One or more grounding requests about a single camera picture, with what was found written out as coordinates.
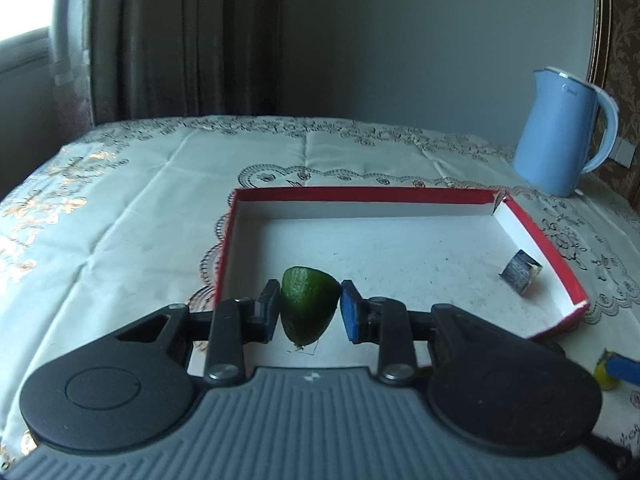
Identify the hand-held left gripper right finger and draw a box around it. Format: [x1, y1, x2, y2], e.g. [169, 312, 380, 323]
[340, 280, 525, 386]

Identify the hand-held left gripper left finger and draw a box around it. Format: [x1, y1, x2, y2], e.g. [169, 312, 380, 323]
[116, 279, 282, 387]

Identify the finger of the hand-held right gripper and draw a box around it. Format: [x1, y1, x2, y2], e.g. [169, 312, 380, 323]
[606, 354, 640, 387]

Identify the yellow-green round fruit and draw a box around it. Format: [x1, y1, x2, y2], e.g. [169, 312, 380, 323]
[594, 349, 621, 392]

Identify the green cut fruit piece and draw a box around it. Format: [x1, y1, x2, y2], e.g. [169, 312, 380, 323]
[280, 266, 341, 347]

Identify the red cardboard box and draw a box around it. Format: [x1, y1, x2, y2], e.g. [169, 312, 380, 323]
[212, 186, 591, 370]

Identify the light blue electric kettle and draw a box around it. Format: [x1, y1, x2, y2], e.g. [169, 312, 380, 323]
[511, 66, 620, 198]

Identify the brown curtain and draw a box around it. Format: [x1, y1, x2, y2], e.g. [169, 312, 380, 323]
[89, 0, 287, 123]

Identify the sheer patterned curtain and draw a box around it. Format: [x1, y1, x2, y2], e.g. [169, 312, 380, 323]
[49, 0, 97, 133]

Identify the window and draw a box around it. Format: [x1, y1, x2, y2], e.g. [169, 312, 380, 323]
[0, 0, 55, 68]

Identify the white wall socket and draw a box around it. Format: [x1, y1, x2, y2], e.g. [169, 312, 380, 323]
[614, 137, 636, 167]

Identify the gold-trimmed wooden frame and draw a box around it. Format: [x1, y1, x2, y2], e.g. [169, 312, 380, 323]
[585, 0, 616, 88]

